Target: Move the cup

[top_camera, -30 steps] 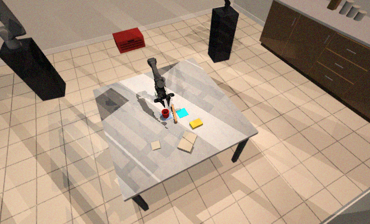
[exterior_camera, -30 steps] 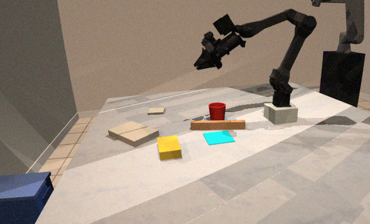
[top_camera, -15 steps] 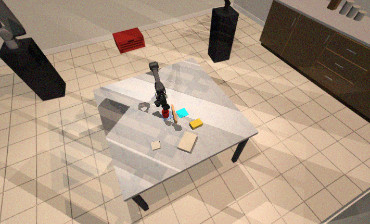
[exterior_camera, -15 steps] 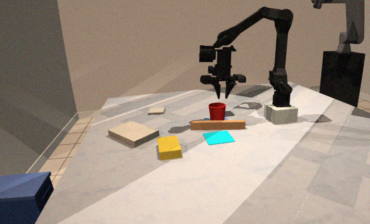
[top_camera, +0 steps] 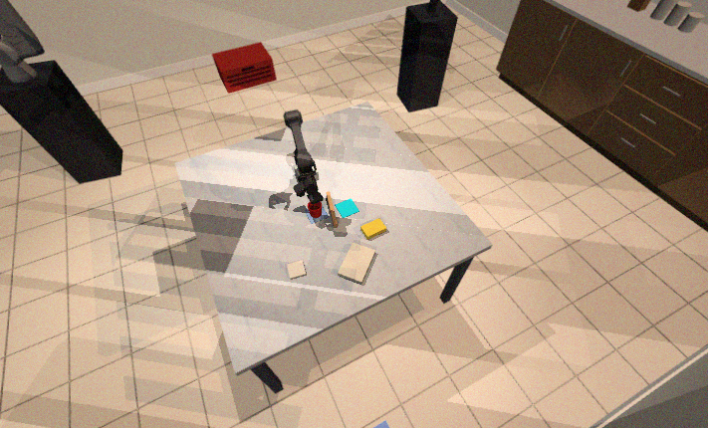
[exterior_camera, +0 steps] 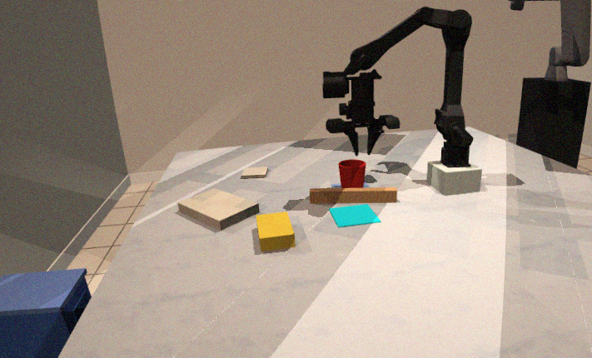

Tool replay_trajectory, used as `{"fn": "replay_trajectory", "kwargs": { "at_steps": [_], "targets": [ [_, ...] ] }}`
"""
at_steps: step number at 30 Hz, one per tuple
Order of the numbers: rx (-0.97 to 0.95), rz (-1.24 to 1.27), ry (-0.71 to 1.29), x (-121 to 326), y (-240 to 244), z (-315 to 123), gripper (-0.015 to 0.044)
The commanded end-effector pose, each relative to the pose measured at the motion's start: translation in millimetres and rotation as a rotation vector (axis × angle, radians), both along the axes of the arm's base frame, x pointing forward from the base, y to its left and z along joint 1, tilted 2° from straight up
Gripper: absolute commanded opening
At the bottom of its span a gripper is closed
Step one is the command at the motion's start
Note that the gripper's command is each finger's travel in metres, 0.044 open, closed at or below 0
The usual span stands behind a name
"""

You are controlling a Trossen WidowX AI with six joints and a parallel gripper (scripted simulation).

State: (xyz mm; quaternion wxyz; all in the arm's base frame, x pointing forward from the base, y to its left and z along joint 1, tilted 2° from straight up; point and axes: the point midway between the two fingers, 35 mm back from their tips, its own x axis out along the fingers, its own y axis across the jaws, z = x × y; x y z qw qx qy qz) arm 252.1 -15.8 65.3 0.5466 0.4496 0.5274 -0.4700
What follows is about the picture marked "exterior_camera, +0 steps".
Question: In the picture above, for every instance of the brown wooden bar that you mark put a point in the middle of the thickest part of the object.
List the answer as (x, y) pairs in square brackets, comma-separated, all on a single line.
[(353, 195)]

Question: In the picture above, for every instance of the red cup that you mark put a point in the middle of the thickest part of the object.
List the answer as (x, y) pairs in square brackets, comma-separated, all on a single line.
[(352, 173)]

